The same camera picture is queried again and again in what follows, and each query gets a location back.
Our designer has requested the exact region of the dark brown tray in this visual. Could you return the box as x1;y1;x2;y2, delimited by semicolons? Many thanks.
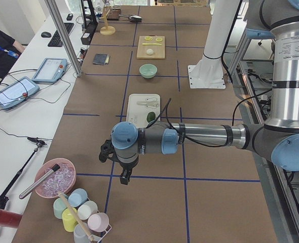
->
107;9;121;21

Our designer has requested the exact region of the pink bowl of ice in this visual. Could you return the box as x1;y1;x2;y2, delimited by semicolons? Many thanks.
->
35;158;77;198

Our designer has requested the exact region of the wooden mug tree stand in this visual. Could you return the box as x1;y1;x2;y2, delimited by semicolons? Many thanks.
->
100;6;116;35

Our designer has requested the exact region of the white wire cup rack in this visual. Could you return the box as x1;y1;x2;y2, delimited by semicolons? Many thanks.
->
93;224;112;242

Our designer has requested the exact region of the silver metal tube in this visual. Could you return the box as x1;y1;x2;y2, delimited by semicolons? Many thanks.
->
19;164;60;199

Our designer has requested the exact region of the small black device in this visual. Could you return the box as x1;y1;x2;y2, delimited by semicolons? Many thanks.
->
66;13;73;21

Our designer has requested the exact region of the black box device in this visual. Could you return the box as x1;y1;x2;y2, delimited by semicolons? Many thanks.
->
81;23;98;45

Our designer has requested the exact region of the near teach pendant tablet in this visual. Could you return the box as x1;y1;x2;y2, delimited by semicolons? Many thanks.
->
0;76;40;109

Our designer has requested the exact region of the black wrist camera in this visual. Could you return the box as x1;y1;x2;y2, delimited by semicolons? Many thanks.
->
99;139;119;163

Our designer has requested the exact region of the wooden cutting board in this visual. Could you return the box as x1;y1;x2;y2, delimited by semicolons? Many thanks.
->
136;35;166;60

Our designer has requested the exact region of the red cylinder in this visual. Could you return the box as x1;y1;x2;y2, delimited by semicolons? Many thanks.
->
0;209;22;228

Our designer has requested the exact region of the aluminium frame post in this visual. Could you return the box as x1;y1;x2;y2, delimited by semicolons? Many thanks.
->
45;0;82;77

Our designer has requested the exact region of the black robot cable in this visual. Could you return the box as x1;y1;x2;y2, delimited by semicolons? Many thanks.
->
145;98;271;148

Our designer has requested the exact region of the white plastic tray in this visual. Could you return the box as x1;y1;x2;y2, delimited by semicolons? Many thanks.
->
126;94;161;128

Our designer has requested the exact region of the black keyboard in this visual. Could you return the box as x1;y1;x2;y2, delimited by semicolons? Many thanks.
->
47;22;75;48

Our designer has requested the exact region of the grey plastic cup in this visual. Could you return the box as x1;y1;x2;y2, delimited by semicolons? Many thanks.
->
73;224;90;243

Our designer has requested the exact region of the black computer mouse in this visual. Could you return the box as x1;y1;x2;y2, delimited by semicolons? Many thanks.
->
41;31;52;38

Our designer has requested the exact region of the wooden stick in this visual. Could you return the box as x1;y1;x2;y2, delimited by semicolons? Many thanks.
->
58;192;95;242

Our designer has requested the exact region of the silver scoop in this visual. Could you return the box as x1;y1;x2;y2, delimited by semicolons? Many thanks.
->
119;14;142;23

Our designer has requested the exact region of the far teach pendant tablet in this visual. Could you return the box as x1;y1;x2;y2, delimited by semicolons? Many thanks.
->
32;58;67;84

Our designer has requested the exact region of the black tripod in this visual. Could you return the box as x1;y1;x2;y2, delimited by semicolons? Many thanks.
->
0;137;46;210

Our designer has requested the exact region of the white steamed bun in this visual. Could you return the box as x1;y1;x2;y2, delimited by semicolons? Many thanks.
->
145;49;154;56

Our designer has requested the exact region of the teach pendant tablet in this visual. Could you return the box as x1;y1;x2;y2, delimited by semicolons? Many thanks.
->
32;58;67;84
0;76;40;109

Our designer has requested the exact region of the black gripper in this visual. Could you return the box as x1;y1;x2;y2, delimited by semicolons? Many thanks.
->
119;158;138;184

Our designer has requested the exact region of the blue plastic cup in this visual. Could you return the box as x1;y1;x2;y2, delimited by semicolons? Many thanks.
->
68;188;88;207

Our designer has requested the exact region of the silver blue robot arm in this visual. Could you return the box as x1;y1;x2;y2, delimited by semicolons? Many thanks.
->
109;1;299;184

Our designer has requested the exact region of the pink plastic cup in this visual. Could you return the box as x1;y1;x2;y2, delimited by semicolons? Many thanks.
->
87;213;109;232

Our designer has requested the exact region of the green ceramic bowl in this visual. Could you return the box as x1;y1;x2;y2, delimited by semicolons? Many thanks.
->
139;64;158;79

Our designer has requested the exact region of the left lemon slice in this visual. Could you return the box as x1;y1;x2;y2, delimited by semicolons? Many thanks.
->
144;36;153;41

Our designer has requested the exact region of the person in black shirt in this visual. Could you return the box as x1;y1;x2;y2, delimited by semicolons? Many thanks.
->
0;30;25;83

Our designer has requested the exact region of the white plastic cup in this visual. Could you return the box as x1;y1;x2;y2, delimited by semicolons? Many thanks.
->
78;200;98;220

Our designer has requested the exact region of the yellow plastic cup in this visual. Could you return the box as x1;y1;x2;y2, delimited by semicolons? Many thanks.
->
62;208;78;232

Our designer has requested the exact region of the green plastic cup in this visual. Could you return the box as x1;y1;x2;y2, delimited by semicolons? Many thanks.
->
53;197;67;219

